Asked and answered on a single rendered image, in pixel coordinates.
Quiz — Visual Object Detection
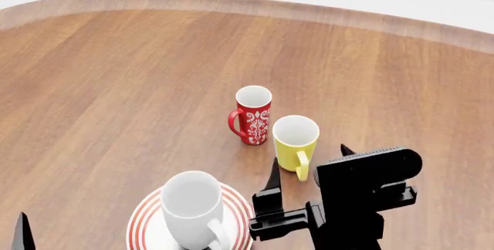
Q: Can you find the red white patterned mug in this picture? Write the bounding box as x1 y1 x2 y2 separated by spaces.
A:
227 85 273 146

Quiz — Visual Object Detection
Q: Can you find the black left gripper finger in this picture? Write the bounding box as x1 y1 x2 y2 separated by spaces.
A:
11 211 37 250

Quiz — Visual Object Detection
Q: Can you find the yellow and white mug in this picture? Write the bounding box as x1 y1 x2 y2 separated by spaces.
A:
272 114 320 182

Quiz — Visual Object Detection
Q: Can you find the red striped white plate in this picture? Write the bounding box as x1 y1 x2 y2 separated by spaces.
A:
126 182 255 250

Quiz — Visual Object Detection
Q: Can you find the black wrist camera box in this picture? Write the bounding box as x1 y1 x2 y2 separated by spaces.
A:
313 146 424 190

